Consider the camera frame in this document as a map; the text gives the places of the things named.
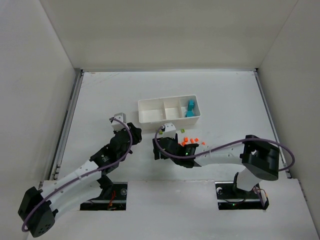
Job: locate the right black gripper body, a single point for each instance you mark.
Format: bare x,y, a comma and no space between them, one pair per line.
161,147

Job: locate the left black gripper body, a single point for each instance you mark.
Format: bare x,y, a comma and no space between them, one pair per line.
132,133

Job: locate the blue lego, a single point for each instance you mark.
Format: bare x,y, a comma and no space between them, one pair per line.
189,114
191,105

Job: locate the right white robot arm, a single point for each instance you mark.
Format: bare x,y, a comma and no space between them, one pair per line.
259,158

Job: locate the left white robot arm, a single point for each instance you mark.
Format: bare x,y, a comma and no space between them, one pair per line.
40,208

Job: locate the white three-compartment sorting tray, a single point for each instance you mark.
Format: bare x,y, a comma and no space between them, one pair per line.
154,112

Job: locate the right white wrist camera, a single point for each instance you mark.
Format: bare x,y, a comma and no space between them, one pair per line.
168,130

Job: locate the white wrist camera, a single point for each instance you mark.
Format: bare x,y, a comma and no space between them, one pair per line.
118,121
168,130

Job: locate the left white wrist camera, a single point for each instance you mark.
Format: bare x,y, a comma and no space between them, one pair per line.
118,121

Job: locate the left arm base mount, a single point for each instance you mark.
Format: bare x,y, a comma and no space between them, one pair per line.
113,197

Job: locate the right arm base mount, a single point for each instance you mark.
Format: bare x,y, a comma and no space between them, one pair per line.
231,198

